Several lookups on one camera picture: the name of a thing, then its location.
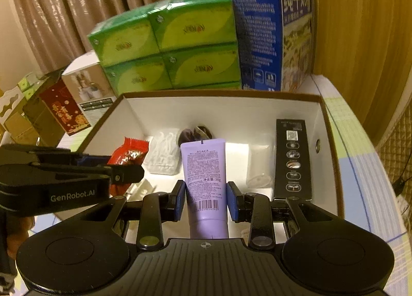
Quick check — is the plain brown carton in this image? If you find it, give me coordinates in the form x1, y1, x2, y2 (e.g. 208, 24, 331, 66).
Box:
22, 71, 65, 146

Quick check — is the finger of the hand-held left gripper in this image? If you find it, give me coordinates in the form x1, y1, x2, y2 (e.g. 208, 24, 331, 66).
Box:
0, 145, 112, 168
29, 165, 145, 186

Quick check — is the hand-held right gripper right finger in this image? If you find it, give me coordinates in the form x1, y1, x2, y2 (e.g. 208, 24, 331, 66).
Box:
226, 181, 333, 249

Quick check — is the small green and white pack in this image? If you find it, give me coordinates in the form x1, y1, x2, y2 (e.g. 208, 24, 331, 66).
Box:
18, 72, 42, 94

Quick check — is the black slim box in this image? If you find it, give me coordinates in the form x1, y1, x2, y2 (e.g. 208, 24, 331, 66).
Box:
273, 118, 313, 201

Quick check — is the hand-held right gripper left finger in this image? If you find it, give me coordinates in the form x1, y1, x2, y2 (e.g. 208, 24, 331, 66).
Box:
79, 181, 186, 250

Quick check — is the wooden door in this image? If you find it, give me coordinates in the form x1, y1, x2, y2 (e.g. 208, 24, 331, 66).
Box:
311, 0, 412, 145

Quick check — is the brown cardboard box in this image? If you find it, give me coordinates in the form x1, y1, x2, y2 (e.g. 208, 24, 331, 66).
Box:
53, 90, 343, 242

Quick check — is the bag of cotton swabs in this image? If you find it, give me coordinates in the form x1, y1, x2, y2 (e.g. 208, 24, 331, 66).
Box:
142, 128, 181, 175

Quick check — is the red gift box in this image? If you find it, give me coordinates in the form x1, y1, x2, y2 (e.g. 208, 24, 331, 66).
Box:
39, 80, 94, 136

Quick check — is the white box with picture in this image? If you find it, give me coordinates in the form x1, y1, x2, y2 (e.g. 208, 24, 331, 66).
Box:
61, 51, 117, 123

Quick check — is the clear plastic cup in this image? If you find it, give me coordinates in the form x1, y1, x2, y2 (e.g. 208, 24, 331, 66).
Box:
246, 133, 277, 189

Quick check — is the black cable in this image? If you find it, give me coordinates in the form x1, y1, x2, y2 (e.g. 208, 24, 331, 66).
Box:
391, 154, 412, 197

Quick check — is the blue printed carton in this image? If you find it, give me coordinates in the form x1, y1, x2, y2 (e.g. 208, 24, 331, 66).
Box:
227, 0, 313, 92

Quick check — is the yellow box with white edge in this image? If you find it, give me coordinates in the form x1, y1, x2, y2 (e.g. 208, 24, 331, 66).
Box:
0, 87, 33, 145

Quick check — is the chair with quilted cover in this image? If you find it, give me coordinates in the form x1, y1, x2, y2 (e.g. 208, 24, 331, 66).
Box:
375, 103, 412, 193

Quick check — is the person's left hand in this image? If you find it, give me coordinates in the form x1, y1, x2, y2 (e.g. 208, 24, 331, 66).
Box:
7, 215, 35, 262

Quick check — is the purple cream tube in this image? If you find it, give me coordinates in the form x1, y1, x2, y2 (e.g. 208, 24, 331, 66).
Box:
180, 139, 230, 239

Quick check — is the red snack packet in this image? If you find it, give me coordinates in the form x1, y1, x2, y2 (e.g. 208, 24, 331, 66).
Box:
107, 137, 150, 197

